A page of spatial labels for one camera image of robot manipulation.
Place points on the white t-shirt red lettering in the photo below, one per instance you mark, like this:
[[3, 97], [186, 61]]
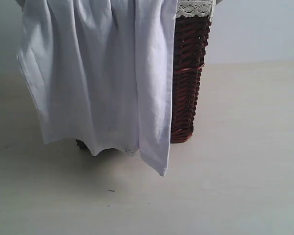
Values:
[[47, 25]]

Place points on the dark red wicker basket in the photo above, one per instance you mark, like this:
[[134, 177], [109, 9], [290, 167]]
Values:
[[188, 80]]

